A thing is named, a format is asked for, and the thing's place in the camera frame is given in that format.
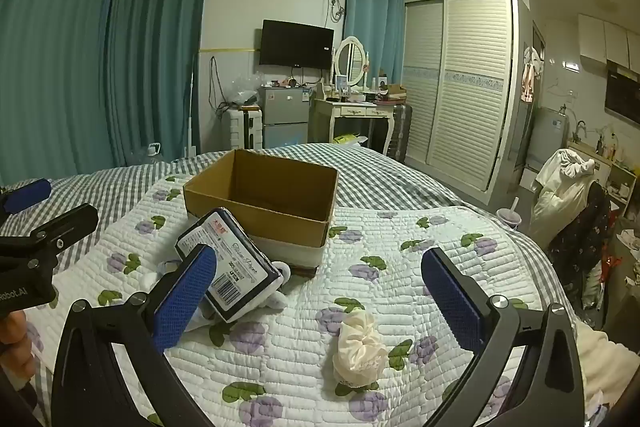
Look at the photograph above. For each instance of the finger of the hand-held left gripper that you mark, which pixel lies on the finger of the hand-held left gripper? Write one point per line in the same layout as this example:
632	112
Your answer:
70	224
27	196

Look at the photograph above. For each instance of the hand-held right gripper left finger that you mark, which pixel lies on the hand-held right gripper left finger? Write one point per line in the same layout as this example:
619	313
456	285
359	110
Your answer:
185	297

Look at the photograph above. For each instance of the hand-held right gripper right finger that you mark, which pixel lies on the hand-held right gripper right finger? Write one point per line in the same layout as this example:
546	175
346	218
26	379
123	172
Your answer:
450	302

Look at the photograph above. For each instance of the dark tissue pack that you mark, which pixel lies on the dark tissue pack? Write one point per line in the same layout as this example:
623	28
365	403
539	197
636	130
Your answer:
240	257

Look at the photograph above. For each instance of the white socks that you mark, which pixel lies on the white socks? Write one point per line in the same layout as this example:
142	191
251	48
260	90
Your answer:
277	299

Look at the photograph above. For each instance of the cream scrunchie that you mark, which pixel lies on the cream scrunchie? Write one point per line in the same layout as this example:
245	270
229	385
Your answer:
357	352

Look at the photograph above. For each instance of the brown cardboard box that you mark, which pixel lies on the brown cardboard box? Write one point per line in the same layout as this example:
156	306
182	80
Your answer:
280	213

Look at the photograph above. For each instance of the person's left hand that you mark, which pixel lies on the person's left hand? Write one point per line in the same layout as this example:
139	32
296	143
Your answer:
14	344

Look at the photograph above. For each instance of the purple cup with straw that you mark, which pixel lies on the purple cup with straw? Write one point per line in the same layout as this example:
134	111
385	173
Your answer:
510	217

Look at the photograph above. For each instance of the white floral quilt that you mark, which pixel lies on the white floral quilt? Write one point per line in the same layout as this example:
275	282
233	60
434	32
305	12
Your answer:
310	322

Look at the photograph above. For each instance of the teal curtain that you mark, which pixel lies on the teal curtain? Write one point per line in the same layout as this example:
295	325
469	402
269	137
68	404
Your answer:
160	47
50	57

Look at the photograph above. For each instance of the dark floral garment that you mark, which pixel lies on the dark floral garment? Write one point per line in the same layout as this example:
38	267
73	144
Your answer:
582	237

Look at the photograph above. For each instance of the white garment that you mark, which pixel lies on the white garment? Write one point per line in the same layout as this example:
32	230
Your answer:
562	187

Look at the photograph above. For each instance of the white pole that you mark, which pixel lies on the white pole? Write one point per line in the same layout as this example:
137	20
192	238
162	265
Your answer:
192	107

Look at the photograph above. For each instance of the cream fleece blanket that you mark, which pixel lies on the cream fleece blanket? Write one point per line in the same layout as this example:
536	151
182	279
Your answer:
610	372

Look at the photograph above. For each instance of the dark ribbed suitcase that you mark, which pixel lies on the dark ribbed suitcase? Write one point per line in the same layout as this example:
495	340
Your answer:
400	132

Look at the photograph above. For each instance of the white drawer unit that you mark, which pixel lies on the white drawer unit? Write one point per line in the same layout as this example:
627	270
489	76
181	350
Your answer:
245	129

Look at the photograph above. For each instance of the yellow bag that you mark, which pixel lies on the yellow bag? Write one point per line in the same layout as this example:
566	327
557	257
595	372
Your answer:
347	139

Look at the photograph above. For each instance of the silver washing machine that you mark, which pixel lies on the silver washing machine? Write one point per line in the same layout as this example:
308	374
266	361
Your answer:
550	137

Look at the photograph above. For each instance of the white louvred wardrobe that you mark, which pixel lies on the white louvred wardrobe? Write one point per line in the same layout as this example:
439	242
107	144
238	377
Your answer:
465	97

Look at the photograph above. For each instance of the cluttered wooden shelf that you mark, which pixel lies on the cluttered wooden shelf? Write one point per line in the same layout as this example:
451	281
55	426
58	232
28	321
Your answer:
617	177

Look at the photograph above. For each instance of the small silver fridge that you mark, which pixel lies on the small silver fridge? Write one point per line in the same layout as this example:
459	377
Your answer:
284	112

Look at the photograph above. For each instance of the clear plastic bag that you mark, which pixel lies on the clear plastic bag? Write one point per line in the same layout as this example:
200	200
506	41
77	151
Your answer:
242	92

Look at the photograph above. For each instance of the white dressing table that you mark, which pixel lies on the white dressing table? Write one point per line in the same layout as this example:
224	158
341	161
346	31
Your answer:
350	109

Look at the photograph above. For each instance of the hanging pink clothing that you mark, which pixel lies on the hanging pink clothing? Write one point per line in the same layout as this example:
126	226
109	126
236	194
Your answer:
530	74

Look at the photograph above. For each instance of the white oval mirror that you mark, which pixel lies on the white oval mirror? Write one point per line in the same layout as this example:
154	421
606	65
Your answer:
350	61

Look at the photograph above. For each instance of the black range hood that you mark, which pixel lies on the black range hood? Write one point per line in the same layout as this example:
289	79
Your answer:
622	94

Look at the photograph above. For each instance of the light blue curtain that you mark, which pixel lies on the light blue curtain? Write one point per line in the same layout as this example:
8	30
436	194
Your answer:
372	17

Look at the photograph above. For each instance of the black wall television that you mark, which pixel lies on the black wall television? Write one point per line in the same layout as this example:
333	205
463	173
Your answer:
296	44

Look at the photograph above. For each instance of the white wall cabinets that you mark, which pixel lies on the white wall cabinets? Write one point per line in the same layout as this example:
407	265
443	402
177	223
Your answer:
607	39

